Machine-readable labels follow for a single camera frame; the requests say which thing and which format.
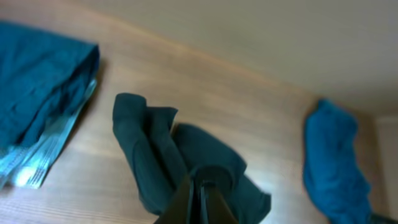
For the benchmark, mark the black t-shirt with logo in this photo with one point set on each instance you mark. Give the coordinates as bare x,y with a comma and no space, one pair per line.
161,153

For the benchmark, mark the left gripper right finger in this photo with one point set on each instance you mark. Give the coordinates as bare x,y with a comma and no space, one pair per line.
214,209

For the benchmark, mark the folded dark navy garment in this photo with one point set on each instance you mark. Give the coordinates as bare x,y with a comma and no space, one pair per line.
43,75

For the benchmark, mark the crumpled blue shirt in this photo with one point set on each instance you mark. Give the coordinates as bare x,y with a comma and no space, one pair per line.
331,175

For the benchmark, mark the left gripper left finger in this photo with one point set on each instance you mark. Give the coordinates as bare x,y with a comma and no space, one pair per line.
179,209

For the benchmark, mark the folded light blue jeans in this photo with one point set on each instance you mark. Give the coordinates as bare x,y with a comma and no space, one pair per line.
28,166

